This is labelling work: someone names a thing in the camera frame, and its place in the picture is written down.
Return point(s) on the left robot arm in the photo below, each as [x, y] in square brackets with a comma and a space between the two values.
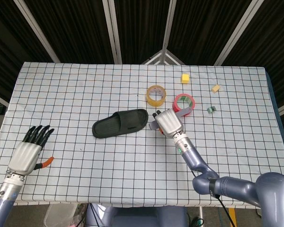
[2, 201]

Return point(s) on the blue grey robot torso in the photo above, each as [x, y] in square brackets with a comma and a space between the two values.
[137, 216]

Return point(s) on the green block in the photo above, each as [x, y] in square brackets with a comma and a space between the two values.
[211, 109]

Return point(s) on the red tape roll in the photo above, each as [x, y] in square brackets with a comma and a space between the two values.
[175, 104]

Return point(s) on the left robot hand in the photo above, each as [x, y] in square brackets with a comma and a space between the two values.
[24, 156]

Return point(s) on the yellow cube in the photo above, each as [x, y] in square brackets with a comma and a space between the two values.
[184, 79]

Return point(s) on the beige foam block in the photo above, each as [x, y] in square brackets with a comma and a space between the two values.
[215, 88]

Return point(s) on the clear plastic container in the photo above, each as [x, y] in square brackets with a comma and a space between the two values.
[59, 215]

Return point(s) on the dark green slipper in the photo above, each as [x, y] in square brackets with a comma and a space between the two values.
[116, 125]

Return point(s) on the white checkered tablecloth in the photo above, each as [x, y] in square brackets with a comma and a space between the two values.
[109, 165]

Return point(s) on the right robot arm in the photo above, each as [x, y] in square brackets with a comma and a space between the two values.
[239, 186]

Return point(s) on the black folding screen white frames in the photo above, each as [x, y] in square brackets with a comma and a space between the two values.
[73, 28]

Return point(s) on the grey cleaning brush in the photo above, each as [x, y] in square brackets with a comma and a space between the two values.
[185, 111]

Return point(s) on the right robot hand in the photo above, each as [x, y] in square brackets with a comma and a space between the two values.
[169, 123]

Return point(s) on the yellow transparent tape roll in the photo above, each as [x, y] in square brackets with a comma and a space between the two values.
[148, 98]

